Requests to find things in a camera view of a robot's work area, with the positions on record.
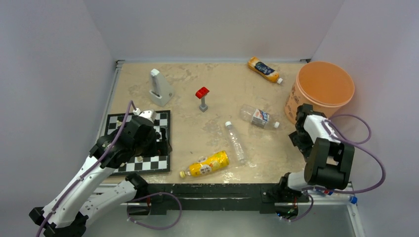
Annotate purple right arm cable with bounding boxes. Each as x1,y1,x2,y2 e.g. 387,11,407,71
281,114,387,223

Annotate black white chessboard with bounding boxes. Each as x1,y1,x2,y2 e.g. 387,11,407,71
104,110,171,176

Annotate yellow juice bottle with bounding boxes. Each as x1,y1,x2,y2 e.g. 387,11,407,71
179,151,230,178

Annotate white metronome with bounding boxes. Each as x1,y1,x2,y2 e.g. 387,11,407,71
149,69,174,107

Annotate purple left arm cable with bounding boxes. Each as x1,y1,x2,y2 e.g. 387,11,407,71
35,100,138,237

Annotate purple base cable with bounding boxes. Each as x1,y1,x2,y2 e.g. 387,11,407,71
126,192,183,230

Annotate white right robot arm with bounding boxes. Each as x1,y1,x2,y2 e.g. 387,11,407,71
277,104,355,201

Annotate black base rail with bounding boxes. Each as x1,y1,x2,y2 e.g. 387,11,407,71
134,183,309,215

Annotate blue cap pepsi bottle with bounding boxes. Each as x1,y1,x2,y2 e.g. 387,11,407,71
328,193,358,204

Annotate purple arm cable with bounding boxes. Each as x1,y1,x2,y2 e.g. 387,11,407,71
281,114,387,223
35,100,138,237

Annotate orange bottle blue label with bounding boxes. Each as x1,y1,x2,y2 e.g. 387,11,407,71
248,57,283,84

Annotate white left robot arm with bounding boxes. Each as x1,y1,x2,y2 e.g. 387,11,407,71
29,109,171,237

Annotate red grey toy stand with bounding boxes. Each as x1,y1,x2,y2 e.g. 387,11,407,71
195,87,209,112

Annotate clear bottle white label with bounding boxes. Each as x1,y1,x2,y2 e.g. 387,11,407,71
240,104,280,129

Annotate clear empty plastic bottle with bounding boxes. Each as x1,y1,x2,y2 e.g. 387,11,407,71
225,121,247,165

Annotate orange plastic bin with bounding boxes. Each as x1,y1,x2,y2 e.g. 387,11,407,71
284,61,355,124

